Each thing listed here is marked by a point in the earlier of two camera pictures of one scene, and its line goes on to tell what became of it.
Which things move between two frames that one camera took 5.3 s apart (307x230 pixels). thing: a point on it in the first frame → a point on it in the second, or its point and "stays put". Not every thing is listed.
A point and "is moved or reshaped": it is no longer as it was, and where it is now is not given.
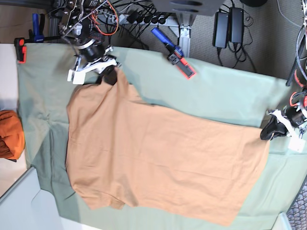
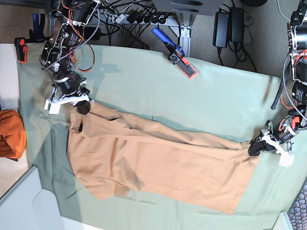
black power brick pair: (228, 27) stays put
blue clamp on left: (36, 35) stays put
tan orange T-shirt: (123, 150) is moved or reshaped
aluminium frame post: (183, 31) stays put
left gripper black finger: (109, 75) → (83, 107)
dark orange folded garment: (12, 134) stays put
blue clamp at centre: (176, 54) stays put
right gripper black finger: (273, 127) → (257, 147)
